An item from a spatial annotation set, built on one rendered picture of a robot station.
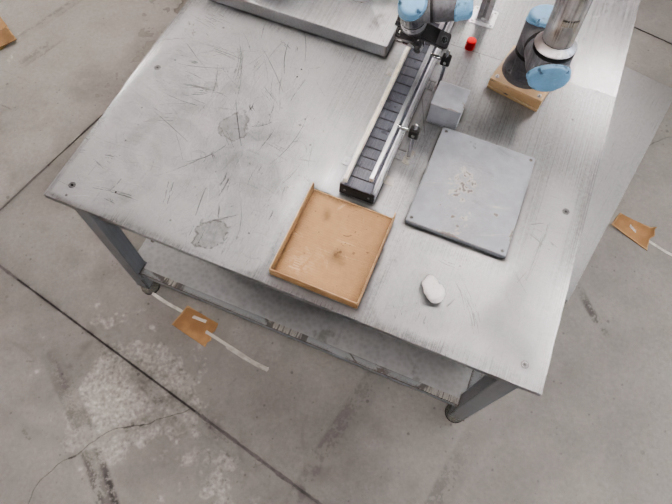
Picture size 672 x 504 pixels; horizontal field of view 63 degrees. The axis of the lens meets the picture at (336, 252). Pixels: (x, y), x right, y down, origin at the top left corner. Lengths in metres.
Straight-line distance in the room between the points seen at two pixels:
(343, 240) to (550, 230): 0.61
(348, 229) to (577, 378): 1.31
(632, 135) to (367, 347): 1.15
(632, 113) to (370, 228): 0.97
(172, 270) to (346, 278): 0.94
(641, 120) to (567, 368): 1.03
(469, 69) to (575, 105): 0.36
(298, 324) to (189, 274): 0.48
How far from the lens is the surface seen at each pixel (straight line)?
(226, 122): 1.82
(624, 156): 1.96
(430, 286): 1.51
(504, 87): 1.93
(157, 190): 1.72
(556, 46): 1.68
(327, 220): 1.60
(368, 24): 2.01
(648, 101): 2.14
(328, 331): 2.11
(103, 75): 3.24
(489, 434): 2.35
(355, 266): 1.54
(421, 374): 2.10
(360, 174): 1.63
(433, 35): 1.74
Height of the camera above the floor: 2.24
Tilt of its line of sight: 65 degrees down
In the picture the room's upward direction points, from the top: 3 degrees clockwise
